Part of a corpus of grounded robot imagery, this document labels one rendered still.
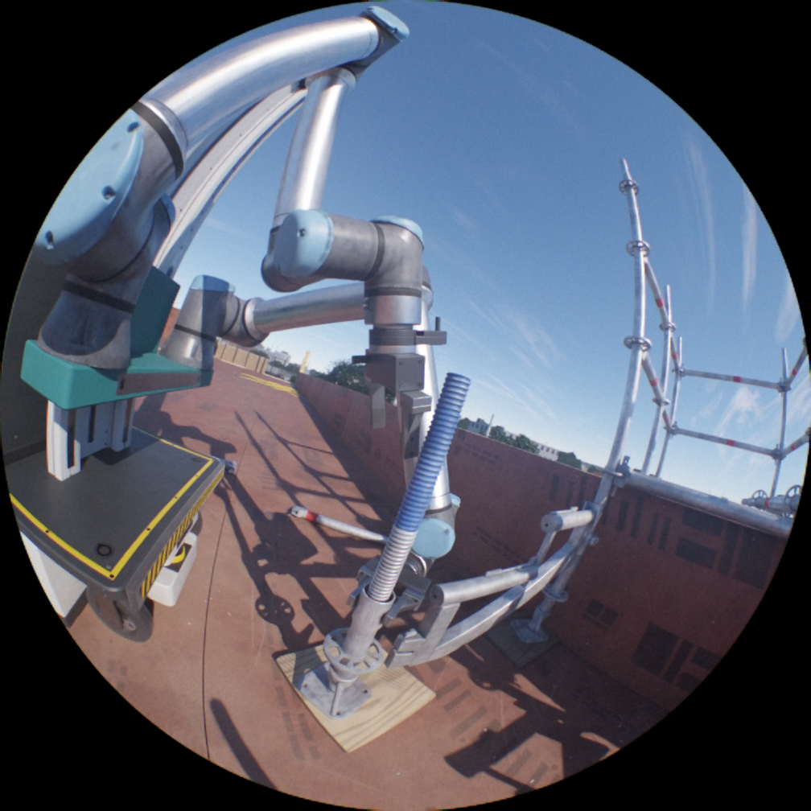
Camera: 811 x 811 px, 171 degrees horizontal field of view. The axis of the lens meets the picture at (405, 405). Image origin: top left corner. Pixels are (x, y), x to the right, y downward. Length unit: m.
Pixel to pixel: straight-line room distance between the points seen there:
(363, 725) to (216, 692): 0.33
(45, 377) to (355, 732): 0.83
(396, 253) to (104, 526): 0.70
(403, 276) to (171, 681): 0.92
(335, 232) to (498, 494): 1.34
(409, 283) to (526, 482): 1.13
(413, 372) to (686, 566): 1.09
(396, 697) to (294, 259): 0.91
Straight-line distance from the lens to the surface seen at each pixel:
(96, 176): 0.31
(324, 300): 0.78
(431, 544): 0.53
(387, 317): 0.39
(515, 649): 1.15
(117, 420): 0.93
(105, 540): 0.62
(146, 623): 0.74
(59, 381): 0.46
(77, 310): 0.48
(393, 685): 0.85
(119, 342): 0.49
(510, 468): 1.43
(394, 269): 0.40
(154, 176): 0.36
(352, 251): 0.35
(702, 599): 1.20
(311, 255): 0.33
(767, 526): 1.06
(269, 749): 0.73
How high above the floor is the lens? 0.71
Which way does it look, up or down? level
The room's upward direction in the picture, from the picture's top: 19 degrees clockwise
